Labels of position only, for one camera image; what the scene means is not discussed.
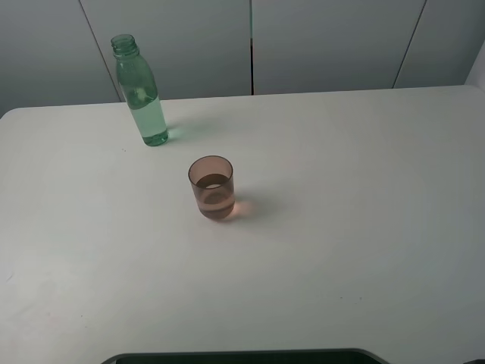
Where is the green transparent water bottle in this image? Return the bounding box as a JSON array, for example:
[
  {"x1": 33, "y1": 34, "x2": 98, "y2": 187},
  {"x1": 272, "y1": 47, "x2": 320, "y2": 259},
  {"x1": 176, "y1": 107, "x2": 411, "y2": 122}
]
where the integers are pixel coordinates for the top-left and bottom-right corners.
[{"x1": 111, "y1": 34, "x2": 168, "y2": 146}]

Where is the pink translucent plastic cup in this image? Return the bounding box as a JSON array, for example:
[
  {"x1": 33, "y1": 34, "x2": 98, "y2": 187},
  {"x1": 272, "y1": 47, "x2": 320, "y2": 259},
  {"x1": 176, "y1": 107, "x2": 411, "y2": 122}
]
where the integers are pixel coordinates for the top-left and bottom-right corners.
[{"x1": 188, "y1": 155, "x2": 235, "y2": 220}]

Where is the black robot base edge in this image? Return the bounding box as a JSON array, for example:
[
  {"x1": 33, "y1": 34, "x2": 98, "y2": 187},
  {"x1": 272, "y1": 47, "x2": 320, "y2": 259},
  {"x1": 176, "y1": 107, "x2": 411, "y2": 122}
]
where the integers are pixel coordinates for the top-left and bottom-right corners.
[{"x1": 105, "y1": 348, "x2": 386, "y2": 364}]

